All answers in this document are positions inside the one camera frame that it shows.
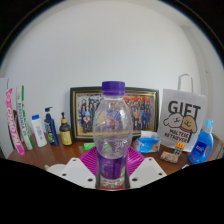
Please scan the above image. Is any small beige snack packet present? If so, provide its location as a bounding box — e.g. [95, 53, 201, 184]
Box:
[159, 150, 179, 164]

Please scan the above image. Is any framed group photo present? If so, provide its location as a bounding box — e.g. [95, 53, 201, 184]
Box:
[69, 86, 160, 142]

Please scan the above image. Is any small green packet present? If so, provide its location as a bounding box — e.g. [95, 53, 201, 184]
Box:
[82, 142, 97, 151]

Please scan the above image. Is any brown pump bottle yellow label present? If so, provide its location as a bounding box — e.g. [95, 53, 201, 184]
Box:
[59, 111, 73, 147]

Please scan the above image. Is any clear purple-capped water bottle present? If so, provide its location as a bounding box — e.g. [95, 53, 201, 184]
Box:
[92, 80, 133, 191]

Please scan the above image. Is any white paper gift bag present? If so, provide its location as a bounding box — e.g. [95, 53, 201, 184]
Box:
[156, 73, 208, 153]

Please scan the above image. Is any blue detergent bottle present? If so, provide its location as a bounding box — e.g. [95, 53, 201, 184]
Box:
[188, 118, 215, 165]

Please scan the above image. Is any white bottle with blue cap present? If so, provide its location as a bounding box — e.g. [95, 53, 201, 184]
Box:
[30, 114, 48, 148]

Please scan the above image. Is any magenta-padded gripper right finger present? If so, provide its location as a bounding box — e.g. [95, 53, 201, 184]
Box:
[124, 146, 168, 190]

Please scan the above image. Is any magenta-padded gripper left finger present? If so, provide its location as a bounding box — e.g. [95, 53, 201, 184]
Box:
[60, 146, 101, 190]

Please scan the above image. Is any small orange-topped pack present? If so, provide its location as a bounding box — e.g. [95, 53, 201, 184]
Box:
[174, 142, 185, 157]

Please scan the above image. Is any tall green and white box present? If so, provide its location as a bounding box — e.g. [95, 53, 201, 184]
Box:
[15, 85, 35, 151]

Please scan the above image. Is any tall pink box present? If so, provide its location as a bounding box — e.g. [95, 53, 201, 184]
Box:
[4, 87, 26, 157]

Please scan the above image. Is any dark blue pump bottle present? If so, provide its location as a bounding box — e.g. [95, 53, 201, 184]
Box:
[43, 106, 60, 147]

